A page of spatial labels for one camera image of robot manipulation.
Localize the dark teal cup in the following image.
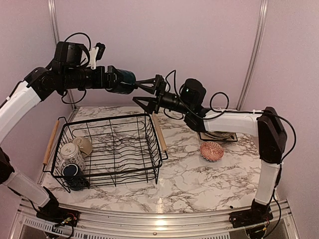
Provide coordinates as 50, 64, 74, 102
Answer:
116, 69, 136, 86

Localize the floral glass mug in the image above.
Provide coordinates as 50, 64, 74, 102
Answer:
59, 142, 85, 170

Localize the dark blue cup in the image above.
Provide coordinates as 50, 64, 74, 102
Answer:
62, 163, 90, 191

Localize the front aluminium rail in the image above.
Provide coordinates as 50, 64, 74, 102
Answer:
14, 196, 300, 239

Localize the square floral plate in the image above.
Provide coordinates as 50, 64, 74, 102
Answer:
197, 131, 238, 142

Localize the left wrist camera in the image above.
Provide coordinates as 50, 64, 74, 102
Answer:
88, 42, 106, 70

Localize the beige bowl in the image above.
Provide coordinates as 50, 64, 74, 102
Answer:
72, 136, 93, 157

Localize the grey reindeer plate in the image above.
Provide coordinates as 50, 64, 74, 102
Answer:
207, 131, 232, 139

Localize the blue patterned bowl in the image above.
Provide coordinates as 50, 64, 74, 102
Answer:
200, 142, 224, 162

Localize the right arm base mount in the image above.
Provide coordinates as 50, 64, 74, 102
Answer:
229, 199, 274, 228

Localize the left aluminium frame post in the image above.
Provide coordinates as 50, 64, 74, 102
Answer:
47, 0, 77, 110

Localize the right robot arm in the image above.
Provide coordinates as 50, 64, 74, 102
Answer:
133, 75, 289, 224

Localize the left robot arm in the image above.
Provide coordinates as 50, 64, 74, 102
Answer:
0, 40, 136, 222

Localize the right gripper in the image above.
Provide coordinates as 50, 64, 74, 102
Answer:
133, 77, 192, 115

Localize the right aluminium frame post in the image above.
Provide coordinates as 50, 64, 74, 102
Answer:
236, 0, 269, 110

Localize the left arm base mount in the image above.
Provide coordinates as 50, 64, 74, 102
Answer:
36, 191, 80, 227

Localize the black wire dish rack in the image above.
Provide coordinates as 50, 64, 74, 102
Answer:
43, 113, 168, 192

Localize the aluminium frame post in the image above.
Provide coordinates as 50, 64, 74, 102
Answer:
236, 0, 269, 110
47, 0, 77, 110

